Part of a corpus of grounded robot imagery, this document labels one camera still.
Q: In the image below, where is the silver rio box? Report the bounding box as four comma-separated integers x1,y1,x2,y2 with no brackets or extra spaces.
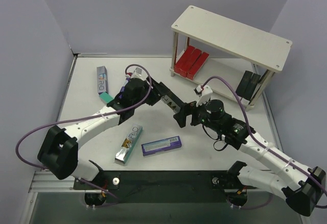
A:
97,66,109,95
114,124,143,165
161,91,184,113

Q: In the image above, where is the purple toothpaste box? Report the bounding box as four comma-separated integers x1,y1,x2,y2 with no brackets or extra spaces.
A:
141,136,182,157
119,79,130,98

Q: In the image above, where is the teal toothpaste box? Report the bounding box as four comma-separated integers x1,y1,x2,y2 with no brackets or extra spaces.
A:
99,92,113,104

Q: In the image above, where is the silver Rio box bottom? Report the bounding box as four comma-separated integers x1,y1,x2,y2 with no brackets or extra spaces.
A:
114,124,143,165

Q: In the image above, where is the red toothpaste box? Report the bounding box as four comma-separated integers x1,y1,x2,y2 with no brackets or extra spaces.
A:
174,46,195,73
180,48,202,77
186,52,209,80

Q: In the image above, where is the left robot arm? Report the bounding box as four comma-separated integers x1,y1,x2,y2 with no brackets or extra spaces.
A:
37,78,170,189

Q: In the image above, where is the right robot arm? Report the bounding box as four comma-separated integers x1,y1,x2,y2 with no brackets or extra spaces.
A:
174,99,326,217

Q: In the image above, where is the white two-tier shelf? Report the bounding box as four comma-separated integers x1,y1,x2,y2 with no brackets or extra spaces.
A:
170,6,292,111

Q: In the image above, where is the silver Rio box top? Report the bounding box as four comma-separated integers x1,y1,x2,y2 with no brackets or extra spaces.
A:
97,66,109,95

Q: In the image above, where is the purple toothpaste box flat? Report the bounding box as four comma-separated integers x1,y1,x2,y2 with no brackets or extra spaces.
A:
141,136,182,157

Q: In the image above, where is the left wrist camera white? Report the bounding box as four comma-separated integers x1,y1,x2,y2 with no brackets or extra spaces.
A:
125,67,143,80

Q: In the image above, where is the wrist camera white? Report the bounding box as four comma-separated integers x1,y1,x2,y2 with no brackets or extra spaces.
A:
194,85,213,107
125,67,143,80

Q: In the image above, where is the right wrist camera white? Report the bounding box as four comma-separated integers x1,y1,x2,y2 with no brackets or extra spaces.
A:
194,85,213,107

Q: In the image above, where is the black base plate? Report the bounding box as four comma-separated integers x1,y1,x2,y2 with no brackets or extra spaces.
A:
73,170,248,206

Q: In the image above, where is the aluminium frame rail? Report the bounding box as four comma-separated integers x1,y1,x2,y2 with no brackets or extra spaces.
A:
19,55,110,223

